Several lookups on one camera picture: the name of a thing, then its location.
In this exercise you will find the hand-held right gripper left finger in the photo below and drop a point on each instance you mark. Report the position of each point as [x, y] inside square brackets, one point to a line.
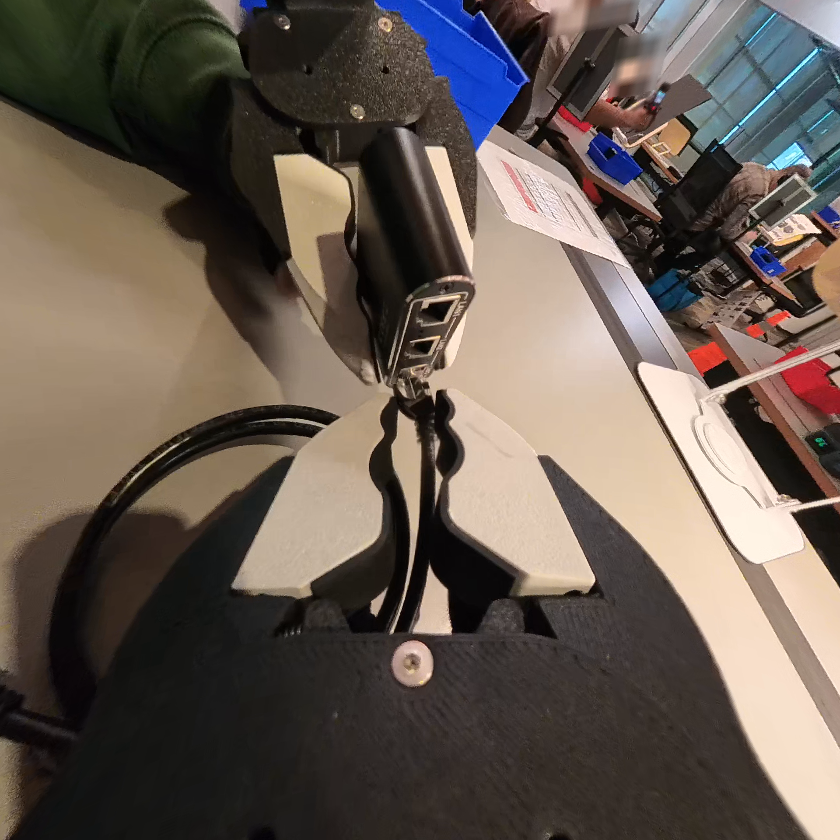
[315, 518]

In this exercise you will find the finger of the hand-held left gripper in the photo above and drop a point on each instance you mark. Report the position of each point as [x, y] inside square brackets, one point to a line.
[453, 190]
[308, 216]

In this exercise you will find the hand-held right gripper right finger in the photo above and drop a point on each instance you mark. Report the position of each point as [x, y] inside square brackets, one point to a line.
[518, 512]

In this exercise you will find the black ethernet port adapter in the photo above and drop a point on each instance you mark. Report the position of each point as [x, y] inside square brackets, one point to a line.
[407, 216]

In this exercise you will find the person's left forearm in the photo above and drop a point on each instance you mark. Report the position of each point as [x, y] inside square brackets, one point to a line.
[98, 59]

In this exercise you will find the laminated instruction sheet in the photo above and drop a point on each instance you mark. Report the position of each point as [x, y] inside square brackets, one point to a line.
[551, 203]

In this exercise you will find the blue storage bin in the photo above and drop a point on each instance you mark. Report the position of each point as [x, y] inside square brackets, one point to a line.
[472, 59]
[613, 157]
[766, 261]

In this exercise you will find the chair with brown jacket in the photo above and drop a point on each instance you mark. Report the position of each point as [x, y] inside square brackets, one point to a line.
[508, 26]

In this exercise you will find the wooden work table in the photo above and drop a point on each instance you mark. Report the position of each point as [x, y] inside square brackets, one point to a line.
[630, 193]

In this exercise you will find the blue bag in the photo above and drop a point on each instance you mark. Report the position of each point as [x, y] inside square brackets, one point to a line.
[676, 292]

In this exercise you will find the red storage bin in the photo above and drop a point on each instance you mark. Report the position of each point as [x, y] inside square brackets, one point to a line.
[814, 387]

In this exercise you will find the white lamp base plate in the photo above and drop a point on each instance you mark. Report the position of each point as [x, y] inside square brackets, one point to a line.
[676, 407]

